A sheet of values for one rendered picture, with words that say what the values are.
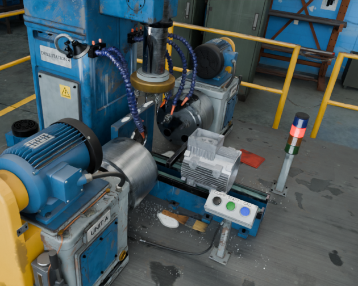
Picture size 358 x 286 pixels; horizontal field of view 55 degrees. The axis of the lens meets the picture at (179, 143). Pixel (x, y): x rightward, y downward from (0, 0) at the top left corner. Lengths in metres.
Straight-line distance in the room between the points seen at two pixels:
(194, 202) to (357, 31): 5.20
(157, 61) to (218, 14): 3.18
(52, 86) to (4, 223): 0.76
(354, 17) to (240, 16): 2.39
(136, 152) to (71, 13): 0.53
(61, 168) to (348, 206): 1.38
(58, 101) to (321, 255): 1.23
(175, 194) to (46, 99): 0.68
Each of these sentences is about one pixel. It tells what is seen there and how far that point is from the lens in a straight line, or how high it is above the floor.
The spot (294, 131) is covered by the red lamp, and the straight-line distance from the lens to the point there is 1.58.
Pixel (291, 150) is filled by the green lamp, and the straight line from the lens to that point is 1.63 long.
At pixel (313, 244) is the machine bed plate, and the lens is 1.57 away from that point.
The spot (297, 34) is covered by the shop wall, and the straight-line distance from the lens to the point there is 6.32.
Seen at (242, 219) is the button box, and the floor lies 1.05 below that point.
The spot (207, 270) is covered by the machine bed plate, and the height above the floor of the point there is 0.80.
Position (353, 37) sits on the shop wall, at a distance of 6.35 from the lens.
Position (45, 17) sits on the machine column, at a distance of 1.42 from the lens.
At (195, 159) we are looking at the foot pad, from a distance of 1.36.
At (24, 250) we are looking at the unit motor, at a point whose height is 1.14.
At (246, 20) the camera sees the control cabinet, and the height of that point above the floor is 1.03.
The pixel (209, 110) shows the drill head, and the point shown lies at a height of 1.09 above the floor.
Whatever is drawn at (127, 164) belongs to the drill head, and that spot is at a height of 1.15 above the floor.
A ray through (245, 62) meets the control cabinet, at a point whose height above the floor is 0.54.
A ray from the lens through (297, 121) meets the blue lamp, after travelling 1.56.
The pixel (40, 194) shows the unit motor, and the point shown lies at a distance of 0.87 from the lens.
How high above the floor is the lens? 1.83
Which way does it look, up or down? 31 degrees down
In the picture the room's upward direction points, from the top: 6 degrees clockwise
